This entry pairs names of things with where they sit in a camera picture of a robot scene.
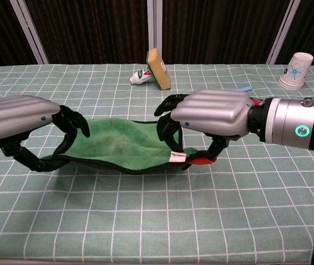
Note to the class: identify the green checked tablecloth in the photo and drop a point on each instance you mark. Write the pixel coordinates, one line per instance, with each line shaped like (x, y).
(118, 215)

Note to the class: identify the white paper cup blue flower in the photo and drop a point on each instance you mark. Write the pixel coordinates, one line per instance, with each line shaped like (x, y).
(295, 71)

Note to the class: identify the white partition post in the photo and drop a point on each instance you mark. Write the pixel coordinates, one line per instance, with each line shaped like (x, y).
(282, 30)
(28, 30)
(154, 25)

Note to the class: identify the small red packet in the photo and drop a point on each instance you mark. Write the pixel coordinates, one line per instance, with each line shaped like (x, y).
(256, 102)

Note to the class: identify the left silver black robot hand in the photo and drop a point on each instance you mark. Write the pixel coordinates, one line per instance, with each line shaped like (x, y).
(13, 113)

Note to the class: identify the blue plastic spoon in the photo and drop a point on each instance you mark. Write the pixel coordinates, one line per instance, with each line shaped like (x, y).
(246, 88)

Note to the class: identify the small white bottle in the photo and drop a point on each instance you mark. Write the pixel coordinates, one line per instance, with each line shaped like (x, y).
(140, 76)

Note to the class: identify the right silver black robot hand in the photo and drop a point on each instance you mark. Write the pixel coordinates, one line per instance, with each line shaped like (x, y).
(215, 110)

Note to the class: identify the green cloth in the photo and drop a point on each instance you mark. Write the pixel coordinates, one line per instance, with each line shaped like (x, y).
(118, 143)

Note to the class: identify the yellow sponge with round label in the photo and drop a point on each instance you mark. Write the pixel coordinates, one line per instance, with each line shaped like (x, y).
(159, 69)

